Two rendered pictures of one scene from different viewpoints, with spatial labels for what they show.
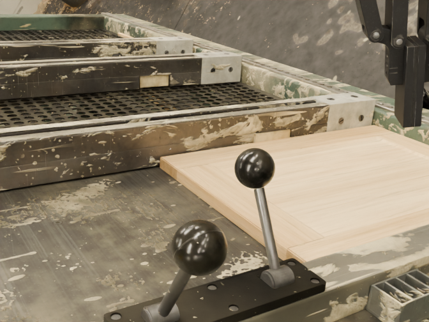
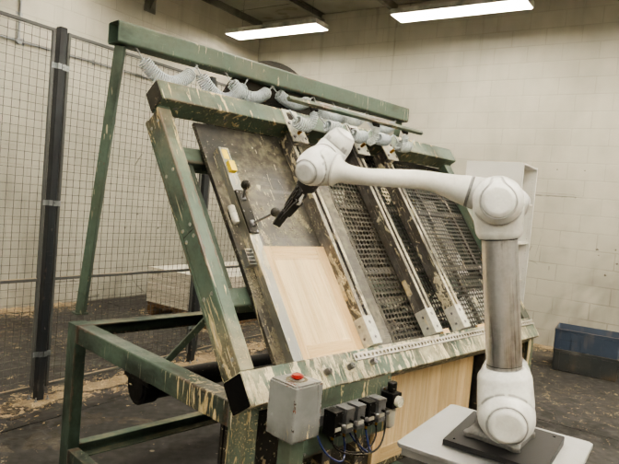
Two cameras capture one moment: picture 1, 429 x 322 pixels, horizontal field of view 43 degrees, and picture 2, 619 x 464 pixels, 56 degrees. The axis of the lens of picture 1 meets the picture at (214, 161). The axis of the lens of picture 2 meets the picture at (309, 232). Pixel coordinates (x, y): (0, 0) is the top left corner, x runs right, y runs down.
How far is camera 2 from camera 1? 2.07 m
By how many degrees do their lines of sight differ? 55
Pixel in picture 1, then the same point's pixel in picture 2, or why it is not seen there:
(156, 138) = (327, 241)
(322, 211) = (288, 270)
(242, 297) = (247, 214)
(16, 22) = not seen: hidden behind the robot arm
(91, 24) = not seen: hidden behind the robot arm
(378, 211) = (288, 285)
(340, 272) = (255, 241)
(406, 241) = (266, 267)
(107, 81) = (396, 264)
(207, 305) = (245, 206)
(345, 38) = not seen: outside the picture
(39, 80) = (386, 236)
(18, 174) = (308, 204)
